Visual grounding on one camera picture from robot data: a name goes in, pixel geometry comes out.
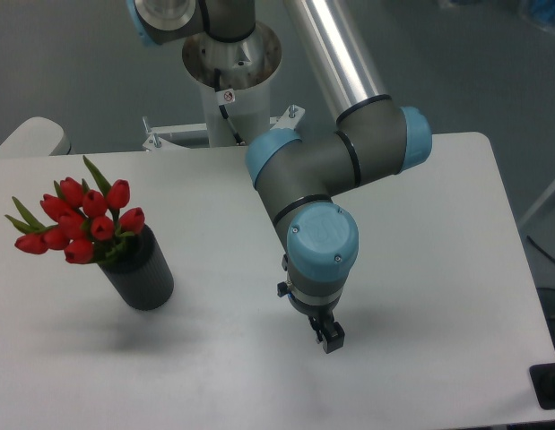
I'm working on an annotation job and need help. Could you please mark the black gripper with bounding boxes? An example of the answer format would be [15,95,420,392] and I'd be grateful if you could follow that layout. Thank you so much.
[290,294,345,354]

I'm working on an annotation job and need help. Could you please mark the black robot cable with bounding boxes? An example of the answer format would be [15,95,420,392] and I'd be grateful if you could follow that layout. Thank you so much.
[212,67,247,146]

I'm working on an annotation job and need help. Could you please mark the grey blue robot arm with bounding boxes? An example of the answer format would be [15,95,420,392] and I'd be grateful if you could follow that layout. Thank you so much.
[127,1,432,352]

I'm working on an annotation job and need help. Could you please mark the dark grey ribbed vase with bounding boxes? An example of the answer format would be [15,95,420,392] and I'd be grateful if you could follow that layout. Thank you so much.
[99,225,174,311]

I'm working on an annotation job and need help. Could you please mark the white chair left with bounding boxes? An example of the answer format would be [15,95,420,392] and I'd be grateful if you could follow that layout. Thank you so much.
[0,116,73,159]

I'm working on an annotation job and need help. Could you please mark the black cable on floor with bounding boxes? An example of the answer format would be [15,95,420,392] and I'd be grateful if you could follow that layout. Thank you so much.
[526,235,555,267]

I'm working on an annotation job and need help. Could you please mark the blue clear container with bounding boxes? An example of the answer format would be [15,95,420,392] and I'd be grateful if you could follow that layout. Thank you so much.
[518,0,555,33]

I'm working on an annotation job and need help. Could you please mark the white metal base frame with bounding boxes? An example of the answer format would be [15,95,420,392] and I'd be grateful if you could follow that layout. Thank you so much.
[142,104,306,151]

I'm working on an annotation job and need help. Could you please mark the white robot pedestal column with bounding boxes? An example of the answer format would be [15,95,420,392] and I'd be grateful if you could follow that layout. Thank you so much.
[182,21,282,147]

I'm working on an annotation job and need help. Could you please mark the black device table corner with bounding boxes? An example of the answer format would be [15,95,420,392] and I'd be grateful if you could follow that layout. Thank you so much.
[529,363,555,410]

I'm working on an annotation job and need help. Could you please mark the red tulip bouquet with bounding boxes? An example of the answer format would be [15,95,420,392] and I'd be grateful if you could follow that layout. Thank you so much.
[5,157,145,266]

